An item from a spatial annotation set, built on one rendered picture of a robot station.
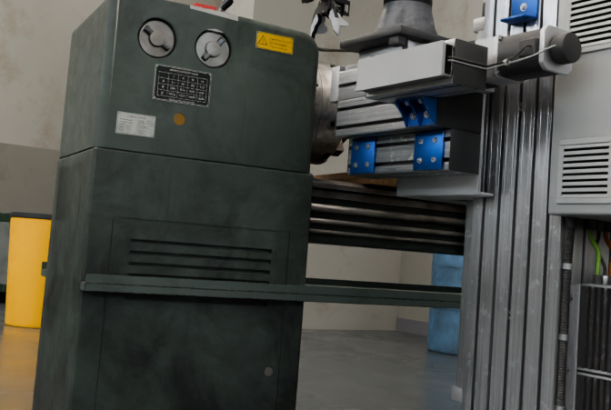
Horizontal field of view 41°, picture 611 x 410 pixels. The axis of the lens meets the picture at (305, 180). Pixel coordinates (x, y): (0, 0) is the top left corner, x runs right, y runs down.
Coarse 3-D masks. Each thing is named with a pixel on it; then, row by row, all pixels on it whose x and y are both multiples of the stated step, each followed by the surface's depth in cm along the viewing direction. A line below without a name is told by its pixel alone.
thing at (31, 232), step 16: (16, 224) 562; (32, 224) 558; (48, 224) 560; (16, 240) 561; (32, 240) 557; (48, 240) 560; (16, 256) 560; (32, 256) 557; (16, 272) 559; (32, 272) 557; (16, 288) 558; (32, 288) 556; (16, 304) 557; (32, 304) 556; (16, 320) 556; (32, 320) 556
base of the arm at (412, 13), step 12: (384, 0) 196; (396, 0) 192; (408, 0) 191; (420, 0) 191; (384, 12) 194; (396, 12) 191; (408, 12) 190; (420, 12) 190; (384, 24) 191; (396, 24) 189; (408, 24) 189; (420, 24) 189; (432, 24) 192
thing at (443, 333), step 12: (432, 264) 613; (444, 264) 599; (456, 264) 591; (432, 276) 613; (444, 276) 597; (456, 276) 590; (432, 312) 606; (444, 312) 593; (456, 312) 587; (432, 324) 604; (444, 324) 592; (456, 324) 586; (432, 336) 602; (444, 336) 591; (456, 336) 585; (432, 348) 600; (444, 348) 590; (456, 348) 584
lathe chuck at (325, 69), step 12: (324, 72) 244; (324, 84) 241; (324, 96) 240; (324, 108) 239; (336, 108) 241; (324, 120) 240; (324, 132) 241; (312, 144) 243; (324, 144) 244; (336, 144) 245; (312, 156) 248
